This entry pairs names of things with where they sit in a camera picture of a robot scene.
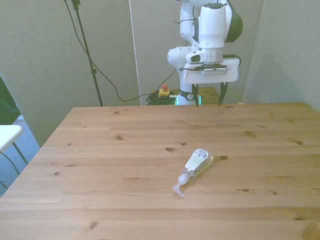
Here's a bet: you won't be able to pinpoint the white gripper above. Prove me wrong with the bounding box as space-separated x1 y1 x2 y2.
183 57 239 109

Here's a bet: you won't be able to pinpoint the clear sanitizer pump bottle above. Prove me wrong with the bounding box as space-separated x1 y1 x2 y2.
171 148 215 199

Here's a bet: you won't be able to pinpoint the yellow emergency stop button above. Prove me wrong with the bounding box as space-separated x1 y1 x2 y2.
158 84 172 99

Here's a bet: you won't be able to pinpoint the dark object behind side table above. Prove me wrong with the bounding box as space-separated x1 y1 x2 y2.
0 74 22 126

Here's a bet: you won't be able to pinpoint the white folding side table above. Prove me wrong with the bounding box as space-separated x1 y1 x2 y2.
0 124 29 191

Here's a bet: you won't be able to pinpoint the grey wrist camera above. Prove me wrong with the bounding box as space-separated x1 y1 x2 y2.
184 63 230 76

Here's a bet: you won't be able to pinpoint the black emergency stop cable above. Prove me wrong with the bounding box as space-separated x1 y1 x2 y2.
159 68 177 91

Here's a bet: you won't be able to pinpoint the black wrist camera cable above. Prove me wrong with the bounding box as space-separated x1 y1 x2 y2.
223 54 242 68

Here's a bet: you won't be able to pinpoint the coiled green black cables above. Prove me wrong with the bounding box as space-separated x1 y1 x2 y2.
146 92 180 106

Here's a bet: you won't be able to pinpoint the white vertical wall trim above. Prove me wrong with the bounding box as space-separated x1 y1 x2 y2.
128 0 142 106

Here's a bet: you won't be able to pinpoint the black hanging stand cable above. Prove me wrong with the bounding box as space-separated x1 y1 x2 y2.
61 0 152 103

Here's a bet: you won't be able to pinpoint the black camera stand pole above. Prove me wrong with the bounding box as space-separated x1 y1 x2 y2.
71 0 104 107

